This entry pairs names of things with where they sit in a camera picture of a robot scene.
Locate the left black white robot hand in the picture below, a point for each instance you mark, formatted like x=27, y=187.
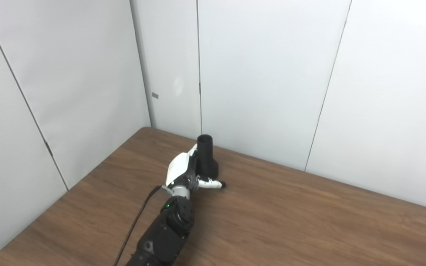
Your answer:
x=178, y=168

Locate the black funnel-shaped nozzle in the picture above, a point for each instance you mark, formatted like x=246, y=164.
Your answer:
x=206, y=157

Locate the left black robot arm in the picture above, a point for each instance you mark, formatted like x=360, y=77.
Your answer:
x=165, y=232

